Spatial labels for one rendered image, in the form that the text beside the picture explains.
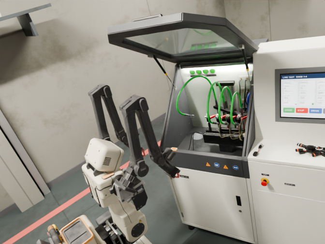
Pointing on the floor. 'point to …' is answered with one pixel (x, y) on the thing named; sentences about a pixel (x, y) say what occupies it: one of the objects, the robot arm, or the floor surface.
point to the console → (270, 174)
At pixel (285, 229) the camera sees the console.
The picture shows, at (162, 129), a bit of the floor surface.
